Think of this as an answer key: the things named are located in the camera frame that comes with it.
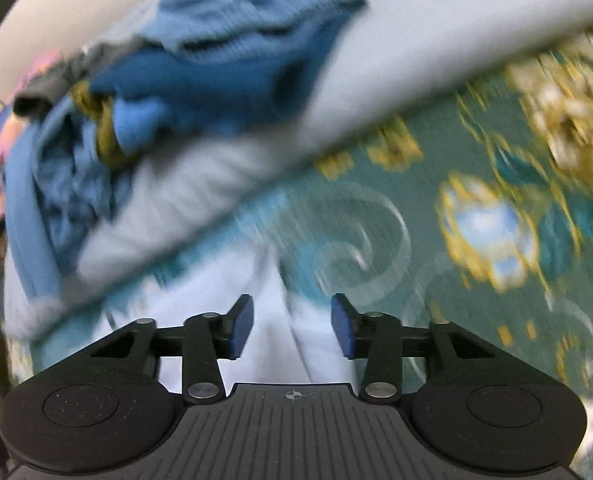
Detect dark blue garment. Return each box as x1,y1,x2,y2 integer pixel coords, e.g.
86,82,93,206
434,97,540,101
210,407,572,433
89,0,368,158

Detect yellow cloth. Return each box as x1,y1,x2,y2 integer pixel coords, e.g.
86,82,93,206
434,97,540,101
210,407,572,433
70,80,130,167

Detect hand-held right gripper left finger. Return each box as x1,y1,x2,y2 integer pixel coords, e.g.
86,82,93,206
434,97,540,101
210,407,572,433
90,294,254,405

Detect dusty blue garment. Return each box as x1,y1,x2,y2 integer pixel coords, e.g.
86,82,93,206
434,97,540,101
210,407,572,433
4,95,134,303

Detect white printed t-shirt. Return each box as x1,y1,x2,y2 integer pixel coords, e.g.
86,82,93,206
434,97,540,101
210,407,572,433
104,245,365,396

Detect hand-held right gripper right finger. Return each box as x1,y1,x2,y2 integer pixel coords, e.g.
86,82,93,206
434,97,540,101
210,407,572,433
331,292,495,403

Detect grey cloth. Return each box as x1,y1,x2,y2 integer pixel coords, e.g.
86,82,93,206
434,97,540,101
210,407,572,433
13,45,104,117

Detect teal floral blanket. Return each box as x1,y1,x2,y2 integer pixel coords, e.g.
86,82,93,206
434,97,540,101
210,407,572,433
6,20,593,480

